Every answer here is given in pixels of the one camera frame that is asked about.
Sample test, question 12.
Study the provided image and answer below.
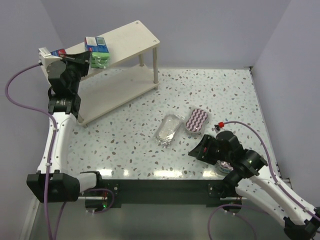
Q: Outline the silver mesh scourer pack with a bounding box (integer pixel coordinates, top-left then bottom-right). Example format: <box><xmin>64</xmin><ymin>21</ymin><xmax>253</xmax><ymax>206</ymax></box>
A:
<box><xmin>155</xmin><ymin>114</ymin><xmax>183</xmax><ymax>148</ymax></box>

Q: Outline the Vileda pack with barcode label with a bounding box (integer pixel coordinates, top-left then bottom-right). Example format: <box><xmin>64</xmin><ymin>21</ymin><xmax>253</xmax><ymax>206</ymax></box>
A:
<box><xmin>84</xmin><ymin>36</ymin><xmax>111</xmax><ymax>69</ymax></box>

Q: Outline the small pink wavy sponge pack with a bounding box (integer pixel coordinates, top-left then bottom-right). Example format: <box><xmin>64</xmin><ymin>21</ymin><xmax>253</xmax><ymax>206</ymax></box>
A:
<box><xmin>216</xmin><ymin>160</ymin><xmax>234</xmax><ymax>174</ymax></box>

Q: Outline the beige two-tier wooden shelf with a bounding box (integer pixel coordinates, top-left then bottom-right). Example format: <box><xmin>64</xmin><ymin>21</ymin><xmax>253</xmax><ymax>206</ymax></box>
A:
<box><xmin>78</xmin><ymin>20</ymin><xmax>160</xmax><ymax>127</ymax></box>

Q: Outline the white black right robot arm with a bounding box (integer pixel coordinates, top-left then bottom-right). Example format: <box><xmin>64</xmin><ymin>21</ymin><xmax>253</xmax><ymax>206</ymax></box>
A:
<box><xmin>188</xmin><ymin>131</ymin><xmax>320</xmax><ymax>240</ymax></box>

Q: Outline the pink brown wavy sponge pack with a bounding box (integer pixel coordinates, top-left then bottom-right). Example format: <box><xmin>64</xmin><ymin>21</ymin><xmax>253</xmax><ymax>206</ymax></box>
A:
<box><xmin>183</xmin><ymin>107</ymin><xmax>210</xmax><ymax>136</ymax></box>

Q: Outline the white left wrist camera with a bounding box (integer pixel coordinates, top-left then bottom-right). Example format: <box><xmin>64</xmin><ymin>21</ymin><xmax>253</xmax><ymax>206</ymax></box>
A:
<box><xmin>38</xmin><ymin>47</ymin><xmax>62</xmax><ymax>77</ymax></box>

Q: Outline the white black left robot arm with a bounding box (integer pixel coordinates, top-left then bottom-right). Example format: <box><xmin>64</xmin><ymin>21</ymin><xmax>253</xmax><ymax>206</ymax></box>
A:
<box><xmin>26</xmin><ymin>51</ymin><xmax>101</xmax><ymax>203</ymax></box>

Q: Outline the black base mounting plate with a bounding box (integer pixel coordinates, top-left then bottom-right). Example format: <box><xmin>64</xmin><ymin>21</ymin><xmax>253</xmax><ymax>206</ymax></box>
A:
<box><xmin>79</xmin><ymin>178</ymin><xmax>247</xmax><ymax>210</ymax></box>

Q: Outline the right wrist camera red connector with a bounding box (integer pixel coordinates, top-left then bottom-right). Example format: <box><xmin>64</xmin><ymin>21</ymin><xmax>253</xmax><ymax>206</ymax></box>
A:
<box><xmin>214</xmin><ymin>122</ymin><xmax>225</xmax><ymax>132</ymax></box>

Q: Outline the large blue Vileda sponge pack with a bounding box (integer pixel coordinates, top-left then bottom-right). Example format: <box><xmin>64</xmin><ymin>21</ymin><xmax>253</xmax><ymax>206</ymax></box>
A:
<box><xmin>51</xmin><ymin>48</ymin><xmax>66</xmax><ymax>57</ymax></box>

